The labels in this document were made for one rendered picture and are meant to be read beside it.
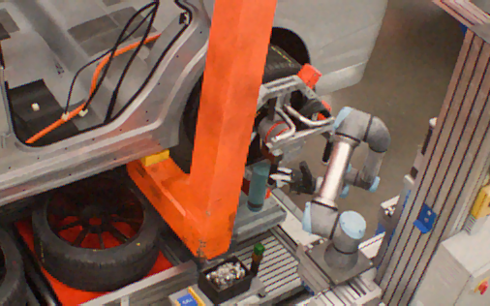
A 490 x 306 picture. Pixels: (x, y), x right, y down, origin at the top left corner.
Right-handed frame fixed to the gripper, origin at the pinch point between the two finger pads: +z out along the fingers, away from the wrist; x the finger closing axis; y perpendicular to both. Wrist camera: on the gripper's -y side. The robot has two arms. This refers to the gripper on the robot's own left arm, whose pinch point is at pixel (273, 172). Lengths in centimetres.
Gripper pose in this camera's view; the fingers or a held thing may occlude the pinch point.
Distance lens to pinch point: 351.4
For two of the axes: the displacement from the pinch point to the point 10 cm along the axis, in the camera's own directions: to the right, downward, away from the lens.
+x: 1.5, -6.3, 7.6
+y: -1.4, 7.5, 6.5
